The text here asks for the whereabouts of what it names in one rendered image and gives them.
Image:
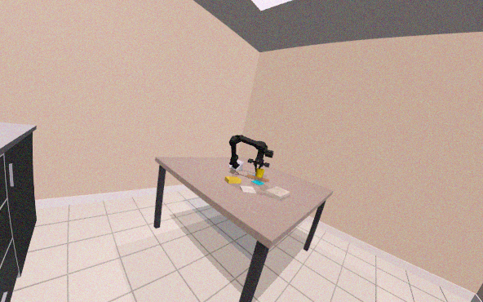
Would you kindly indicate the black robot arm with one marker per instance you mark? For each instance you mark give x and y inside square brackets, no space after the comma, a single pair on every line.
[260,145]

